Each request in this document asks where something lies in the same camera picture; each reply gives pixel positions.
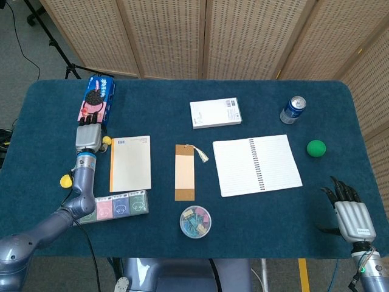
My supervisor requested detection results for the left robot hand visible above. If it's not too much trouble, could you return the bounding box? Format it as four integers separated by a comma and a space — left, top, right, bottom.
75, 113, 109, 153

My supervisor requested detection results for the open spiral notebook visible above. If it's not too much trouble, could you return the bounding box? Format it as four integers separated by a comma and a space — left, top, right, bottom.
212, 134, 303, 198

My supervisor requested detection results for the white flat carton box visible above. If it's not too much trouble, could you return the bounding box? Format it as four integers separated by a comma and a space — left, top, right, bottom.
189, 97, 243, 130

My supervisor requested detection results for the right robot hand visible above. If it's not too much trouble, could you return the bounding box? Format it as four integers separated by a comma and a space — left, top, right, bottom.
317, 175, 377, 244

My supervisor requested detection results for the black floor cable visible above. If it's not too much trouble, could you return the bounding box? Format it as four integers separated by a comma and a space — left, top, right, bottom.
5, 0, 42, 85

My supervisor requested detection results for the blue cable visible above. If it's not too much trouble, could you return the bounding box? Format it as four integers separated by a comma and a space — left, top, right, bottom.
328, 259, 342, 292

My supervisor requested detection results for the blue drink can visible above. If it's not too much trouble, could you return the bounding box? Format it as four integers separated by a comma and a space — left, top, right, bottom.
280, 96, 307, 125

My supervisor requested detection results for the multicolour tissue pack bundle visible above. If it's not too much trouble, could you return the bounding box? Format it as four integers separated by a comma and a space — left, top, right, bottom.
79, 190, 150, 225

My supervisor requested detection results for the blue cookie box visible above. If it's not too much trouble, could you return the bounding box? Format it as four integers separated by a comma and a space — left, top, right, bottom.
78, 75, 116, 125

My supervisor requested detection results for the blue felt table cloth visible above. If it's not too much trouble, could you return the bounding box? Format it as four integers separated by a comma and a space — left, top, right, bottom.
0, 79, 367, 261

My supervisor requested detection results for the brown cream tasselled bookmark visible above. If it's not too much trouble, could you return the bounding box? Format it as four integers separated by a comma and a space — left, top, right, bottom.
174, 144, 210, 201

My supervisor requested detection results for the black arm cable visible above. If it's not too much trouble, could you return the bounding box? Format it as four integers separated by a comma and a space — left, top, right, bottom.
62, 170, 103, 292

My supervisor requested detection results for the green ball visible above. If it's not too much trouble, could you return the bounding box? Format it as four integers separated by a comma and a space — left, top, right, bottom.
306, 139, 327, 158

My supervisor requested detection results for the grey robot torso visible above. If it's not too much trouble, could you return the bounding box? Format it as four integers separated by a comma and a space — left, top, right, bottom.
114, 257, 253, 292

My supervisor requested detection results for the clear tub of binder clips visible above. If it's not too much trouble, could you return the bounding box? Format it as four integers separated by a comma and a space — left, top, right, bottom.
179, 205, 213, 239

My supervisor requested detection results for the cream notepad orange spine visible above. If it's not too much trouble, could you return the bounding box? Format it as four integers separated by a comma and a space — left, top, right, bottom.
109, 135, 152, 193

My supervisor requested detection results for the black tripod stand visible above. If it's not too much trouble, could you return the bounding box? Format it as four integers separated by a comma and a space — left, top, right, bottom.
22, 0, 115, 80

